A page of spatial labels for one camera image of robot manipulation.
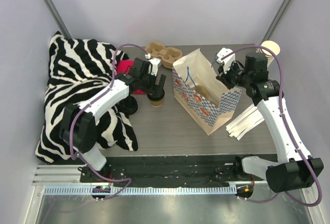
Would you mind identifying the black plastic cup lid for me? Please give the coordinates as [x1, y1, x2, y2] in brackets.
[147, 90, 165, 101]

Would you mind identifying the brown paper coffee cup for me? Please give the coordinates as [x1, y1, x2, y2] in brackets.
[150, 98, 164, 107]

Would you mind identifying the checkered paper takeout bag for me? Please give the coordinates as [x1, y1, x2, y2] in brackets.
[172, 49, 241, 135]

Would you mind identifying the white straws pile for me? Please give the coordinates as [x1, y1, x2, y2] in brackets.
[226, 104, 264, 141]

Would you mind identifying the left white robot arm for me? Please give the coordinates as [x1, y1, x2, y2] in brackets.
[59, 58, 166, 182]

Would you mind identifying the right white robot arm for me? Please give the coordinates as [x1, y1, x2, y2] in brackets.
[215, 48, 324, 193]

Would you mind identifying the cardboard cup carrier tray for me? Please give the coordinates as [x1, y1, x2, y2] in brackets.
[145, 41, 183, 69]

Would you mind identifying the pink folded cloth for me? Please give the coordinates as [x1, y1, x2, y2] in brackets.
[117, 60, 145, 95]

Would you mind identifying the stack of black lids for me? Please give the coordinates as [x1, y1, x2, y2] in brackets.
[118, 96, 138, 115]

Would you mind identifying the stack of paper cups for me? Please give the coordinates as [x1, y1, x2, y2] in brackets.
[256, 40, 281, 67]

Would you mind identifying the zebra print pillow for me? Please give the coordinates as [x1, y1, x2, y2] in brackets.
[35, 31, 129, 164]

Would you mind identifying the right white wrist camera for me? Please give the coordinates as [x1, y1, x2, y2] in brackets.
[216, 47, 235, 74]

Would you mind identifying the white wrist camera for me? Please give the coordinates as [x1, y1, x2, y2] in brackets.
[144, 53, 161, 76]
[216, 47, 235, 74]

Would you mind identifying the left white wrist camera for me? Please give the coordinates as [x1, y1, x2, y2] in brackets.
[144, 53, 161, 76]

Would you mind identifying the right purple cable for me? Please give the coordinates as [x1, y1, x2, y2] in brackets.
[221, 45, 323, 206]

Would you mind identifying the purple cable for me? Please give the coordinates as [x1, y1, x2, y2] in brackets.
[69, 43, 150, 201]
[221, 45, 323, 206]

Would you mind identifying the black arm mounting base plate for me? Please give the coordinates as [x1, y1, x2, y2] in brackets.
[79, 154, 265, 187]

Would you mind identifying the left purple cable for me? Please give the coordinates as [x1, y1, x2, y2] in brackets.
[69, 43, 150, 201]

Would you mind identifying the white slotted cable duct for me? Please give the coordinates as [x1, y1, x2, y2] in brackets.
[44, 185, 237, 196]

